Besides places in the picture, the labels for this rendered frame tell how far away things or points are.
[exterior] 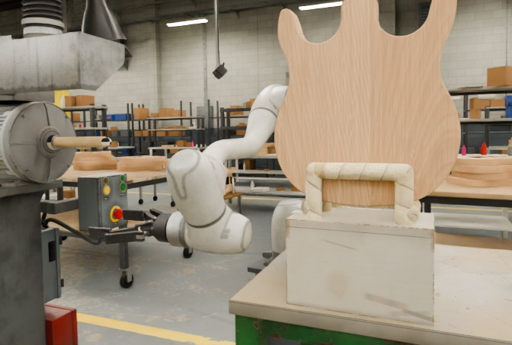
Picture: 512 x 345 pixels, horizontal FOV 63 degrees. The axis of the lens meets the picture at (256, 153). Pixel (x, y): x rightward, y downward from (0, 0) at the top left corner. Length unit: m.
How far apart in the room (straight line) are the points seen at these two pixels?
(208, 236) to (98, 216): 0.68
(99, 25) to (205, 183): 0.67
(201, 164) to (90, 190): 0.77
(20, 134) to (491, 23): 11.71
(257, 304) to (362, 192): 0.31
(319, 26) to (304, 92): 11.79
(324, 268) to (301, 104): 0.32
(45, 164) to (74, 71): 0.39
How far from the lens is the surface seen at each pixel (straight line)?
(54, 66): 1.20
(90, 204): 1.61
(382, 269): 0.81
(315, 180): 0.81
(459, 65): 12.11
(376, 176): 0.79
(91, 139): 1.30
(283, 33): 0.88
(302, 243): 0.83
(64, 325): 1.78
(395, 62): 0.82
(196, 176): 0.89
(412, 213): 0.79
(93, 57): 1.18
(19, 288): 1.64
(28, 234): 1.62
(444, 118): 0.81
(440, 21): 0.83
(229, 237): 0.99
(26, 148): 1.39
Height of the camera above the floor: 1.27
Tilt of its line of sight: 3 degrees down
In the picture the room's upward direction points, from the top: 1 degrees counter-clockwise
